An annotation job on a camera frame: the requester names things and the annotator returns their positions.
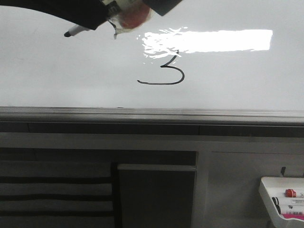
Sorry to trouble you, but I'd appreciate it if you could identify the grey whiteboard ledge rail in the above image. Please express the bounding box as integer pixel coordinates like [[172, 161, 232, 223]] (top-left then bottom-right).
[[0, 106, 304, 138]]

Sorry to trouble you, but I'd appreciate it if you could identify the white plastic marker tray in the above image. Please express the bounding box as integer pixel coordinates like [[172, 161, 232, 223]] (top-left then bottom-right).
[[259, 177, 304, 228]]

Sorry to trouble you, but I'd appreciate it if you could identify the red magnet taped to marker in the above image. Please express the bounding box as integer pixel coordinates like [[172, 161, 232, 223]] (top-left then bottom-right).
[[108, 0, 152, 39]]

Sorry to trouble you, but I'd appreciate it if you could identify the dark panel with white top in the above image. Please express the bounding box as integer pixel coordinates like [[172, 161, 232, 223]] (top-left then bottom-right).
[[118, 164, 196, 228]]

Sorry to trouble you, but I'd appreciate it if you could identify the black striped slatted panel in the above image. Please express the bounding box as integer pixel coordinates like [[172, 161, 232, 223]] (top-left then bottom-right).
[[0, 161, 122, 228]]

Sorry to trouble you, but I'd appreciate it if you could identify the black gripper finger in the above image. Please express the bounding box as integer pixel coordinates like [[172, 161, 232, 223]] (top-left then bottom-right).
[[0, 0, 109, 30], [143, 0, 182, 16]]

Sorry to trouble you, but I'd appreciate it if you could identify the white whiteboard surface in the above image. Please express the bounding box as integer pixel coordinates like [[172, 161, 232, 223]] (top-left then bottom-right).
[[0, 0, 304, 111]]

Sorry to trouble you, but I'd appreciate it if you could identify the black whiteboard marker pen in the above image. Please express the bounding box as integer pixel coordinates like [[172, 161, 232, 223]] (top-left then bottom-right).
[[64, 0, 135, 37]]

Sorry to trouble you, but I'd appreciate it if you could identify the red capped marker in tray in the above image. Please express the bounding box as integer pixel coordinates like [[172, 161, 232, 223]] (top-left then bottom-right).
[[285, 189, 304, 198]]

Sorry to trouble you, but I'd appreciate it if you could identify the black capped marker in tray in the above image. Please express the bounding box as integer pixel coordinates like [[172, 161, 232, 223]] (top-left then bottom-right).
[[271, 197, 304, 214]]

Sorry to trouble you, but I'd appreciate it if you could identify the pink whiteboard eraser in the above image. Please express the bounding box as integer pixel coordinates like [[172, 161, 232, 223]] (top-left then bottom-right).
[[281, 214, 304, 220]]

